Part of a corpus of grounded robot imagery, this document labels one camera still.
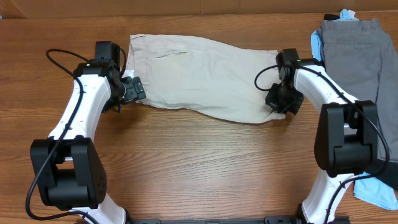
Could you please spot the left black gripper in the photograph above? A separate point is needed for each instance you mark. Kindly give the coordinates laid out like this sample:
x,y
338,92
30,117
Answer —
x,y
134,87

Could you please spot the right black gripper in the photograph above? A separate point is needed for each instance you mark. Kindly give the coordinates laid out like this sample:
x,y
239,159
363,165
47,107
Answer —
x,y
271,100

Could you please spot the beige shorts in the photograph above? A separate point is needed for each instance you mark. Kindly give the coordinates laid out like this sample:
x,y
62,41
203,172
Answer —
x,y
210,77

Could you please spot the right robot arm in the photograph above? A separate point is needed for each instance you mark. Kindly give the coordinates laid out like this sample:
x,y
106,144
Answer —
x,y
346,139

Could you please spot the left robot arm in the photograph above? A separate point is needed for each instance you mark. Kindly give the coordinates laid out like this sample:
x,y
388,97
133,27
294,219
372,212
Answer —
x,y
69,176

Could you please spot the grey shorts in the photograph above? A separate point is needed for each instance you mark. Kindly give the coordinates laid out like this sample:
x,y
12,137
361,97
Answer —
x,y
367,77

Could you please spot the light blue garment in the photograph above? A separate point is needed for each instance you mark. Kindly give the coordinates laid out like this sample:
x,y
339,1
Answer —
x,y
373,189

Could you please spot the black garment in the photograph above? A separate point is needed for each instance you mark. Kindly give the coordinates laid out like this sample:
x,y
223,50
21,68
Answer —
x,y
385,174

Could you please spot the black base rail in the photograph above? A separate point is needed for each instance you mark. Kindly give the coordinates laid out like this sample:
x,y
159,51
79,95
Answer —
x,y
265,220

